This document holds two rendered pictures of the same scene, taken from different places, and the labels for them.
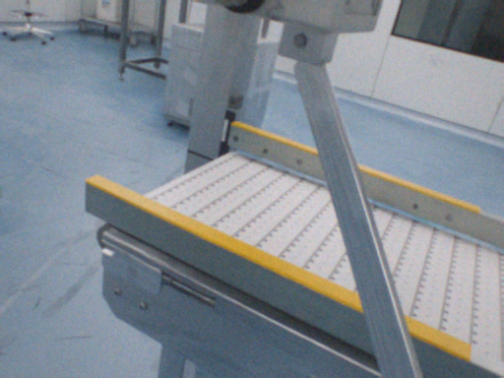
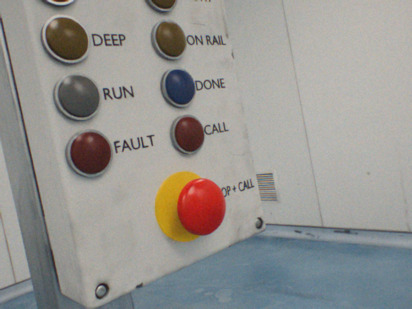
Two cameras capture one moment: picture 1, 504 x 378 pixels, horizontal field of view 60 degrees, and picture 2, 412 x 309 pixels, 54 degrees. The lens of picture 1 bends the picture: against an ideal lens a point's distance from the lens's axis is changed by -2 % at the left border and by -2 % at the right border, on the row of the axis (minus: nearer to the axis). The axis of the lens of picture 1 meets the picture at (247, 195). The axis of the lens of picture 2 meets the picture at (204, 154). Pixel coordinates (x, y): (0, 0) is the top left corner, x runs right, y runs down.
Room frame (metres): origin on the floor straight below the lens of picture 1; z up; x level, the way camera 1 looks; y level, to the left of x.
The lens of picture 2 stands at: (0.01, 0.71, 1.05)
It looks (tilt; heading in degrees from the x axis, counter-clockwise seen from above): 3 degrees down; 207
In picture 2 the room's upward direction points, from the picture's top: 11 degrees counter-clockwise
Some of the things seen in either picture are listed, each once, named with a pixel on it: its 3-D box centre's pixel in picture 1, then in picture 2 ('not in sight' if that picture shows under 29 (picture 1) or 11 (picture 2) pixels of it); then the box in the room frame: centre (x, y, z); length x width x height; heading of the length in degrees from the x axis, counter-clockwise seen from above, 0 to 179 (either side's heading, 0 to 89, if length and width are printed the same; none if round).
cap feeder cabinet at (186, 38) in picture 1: (220, 83); not in sight; (3.37, 0.39, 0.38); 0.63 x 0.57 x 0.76; 68
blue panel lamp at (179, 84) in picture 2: not in sight; (179, 86); (-0.26, 0.56, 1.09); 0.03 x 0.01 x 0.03; 157
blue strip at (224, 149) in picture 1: (220, 173); not in sight; (0.62, 0.05, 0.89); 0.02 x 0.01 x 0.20; 67
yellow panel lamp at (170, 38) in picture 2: not in sight; (170, 38); (-0.26, 0.56, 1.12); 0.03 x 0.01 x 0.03; 157
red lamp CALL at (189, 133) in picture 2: not in sight; (189, 133); (-0.26, 0.56, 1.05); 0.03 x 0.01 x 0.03; 157
